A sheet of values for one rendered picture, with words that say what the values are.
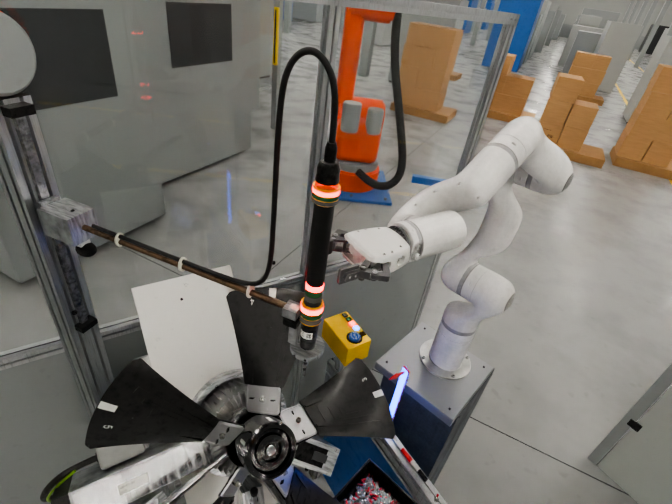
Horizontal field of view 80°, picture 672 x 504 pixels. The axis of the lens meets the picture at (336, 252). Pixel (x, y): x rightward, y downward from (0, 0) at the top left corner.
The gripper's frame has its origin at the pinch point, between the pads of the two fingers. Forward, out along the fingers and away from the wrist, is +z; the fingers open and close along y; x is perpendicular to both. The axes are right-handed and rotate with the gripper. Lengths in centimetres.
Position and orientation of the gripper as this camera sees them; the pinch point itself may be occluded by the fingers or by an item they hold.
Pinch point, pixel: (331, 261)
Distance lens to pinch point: 71.4
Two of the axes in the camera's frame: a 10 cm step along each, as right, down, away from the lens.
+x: 1.2, -8.2, -5.6
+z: -8.4, 2.1, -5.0
